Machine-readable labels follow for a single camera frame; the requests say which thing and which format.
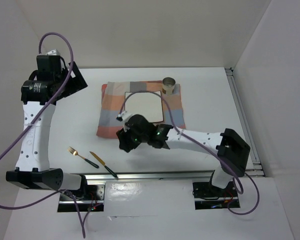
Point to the square white plate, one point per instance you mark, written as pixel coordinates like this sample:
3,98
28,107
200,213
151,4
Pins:
146,104

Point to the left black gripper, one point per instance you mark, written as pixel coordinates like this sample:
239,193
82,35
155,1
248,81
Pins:
77,83

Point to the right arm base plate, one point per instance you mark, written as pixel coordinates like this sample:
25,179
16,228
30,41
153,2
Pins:
208,197

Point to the checkered orange blue cloth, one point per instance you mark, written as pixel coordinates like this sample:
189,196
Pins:
113,100

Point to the aluminium rail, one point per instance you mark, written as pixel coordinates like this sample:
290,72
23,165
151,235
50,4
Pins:
254,156
147,176

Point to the metal cup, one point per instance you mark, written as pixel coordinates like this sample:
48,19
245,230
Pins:
168,85

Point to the aluminium rail right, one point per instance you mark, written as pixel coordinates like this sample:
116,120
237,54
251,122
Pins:
254,156

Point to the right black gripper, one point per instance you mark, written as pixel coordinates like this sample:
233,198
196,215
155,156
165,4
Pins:
123,136

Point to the gold knife green handle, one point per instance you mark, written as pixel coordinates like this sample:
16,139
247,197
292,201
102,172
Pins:
104,165

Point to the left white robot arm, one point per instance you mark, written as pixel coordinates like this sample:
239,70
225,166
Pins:
32,170

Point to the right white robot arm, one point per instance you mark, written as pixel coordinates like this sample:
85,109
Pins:
228,147

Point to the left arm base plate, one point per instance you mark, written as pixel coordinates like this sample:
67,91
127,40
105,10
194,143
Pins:
90,199

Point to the aluminium rail front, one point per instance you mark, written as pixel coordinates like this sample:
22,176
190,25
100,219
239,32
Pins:
147,176

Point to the gold fork green handle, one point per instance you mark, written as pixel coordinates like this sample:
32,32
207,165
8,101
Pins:
76,153

